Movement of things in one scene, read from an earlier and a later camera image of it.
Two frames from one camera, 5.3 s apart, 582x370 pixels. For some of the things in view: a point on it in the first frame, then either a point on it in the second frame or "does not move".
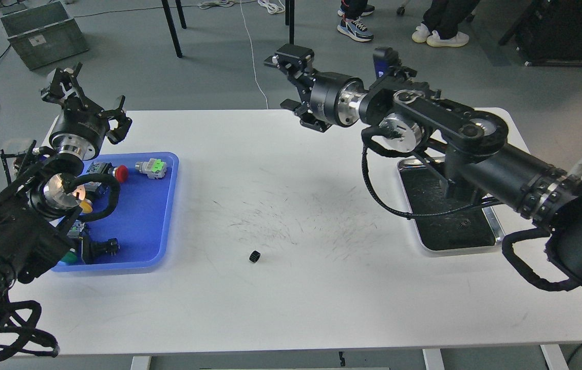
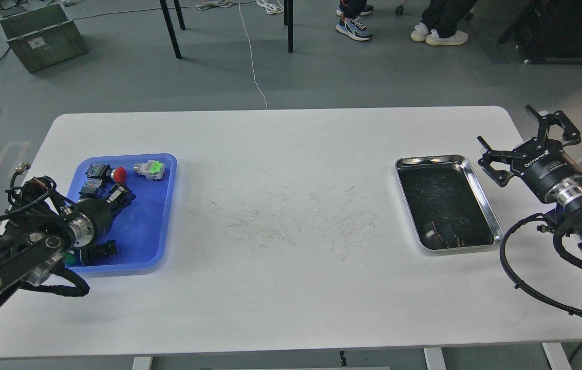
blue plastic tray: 143,223 does not move
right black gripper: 333,98 → 542,164
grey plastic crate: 43,34 does not move
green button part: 71,257 does not move
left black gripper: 81,128 → 100,214
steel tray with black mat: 425,184 does not move
